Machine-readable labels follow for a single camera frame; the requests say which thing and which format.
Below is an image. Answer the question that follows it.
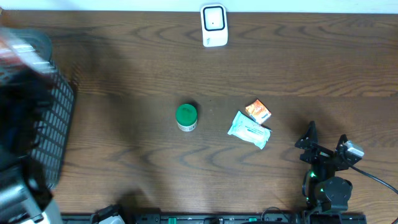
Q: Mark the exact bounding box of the dark grey plastic basket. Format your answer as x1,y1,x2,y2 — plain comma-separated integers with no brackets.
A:
1,27,75,189

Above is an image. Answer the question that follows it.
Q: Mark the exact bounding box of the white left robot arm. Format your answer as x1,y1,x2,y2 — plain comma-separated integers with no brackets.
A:
1,70,126,224

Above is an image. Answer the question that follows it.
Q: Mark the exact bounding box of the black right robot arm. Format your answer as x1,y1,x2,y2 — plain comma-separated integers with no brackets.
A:
295,121,353,222

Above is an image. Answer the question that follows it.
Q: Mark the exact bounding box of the white barcode scanner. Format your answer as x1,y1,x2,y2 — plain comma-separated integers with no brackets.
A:
200,4,228,47

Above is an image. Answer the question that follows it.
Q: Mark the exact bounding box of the light blue wipes packet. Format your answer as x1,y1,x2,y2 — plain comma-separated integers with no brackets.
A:
228,111,271,149

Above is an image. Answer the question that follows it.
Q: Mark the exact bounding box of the orange small carton box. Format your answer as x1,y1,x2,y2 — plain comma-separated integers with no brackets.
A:
245,100,272,124

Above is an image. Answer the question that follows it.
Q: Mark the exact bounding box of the red Top snack packet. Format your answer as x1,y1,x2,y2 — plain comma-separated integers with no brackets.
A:
1,27,56,76

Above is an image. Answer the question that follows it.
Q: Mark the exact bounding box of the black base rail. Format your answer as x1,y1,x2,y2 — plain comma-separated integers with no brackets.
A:
62,212,368,224

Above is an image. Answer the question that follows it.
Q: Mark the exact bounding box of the green lid cup container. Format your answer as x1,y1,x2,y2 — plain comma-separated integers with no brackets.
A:
175,104,198,132

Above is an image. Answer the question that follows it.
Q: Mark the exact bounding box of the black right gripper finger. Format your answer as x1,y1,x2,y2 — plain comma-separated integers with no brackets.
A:
336,134,348,149
295,121,318,149

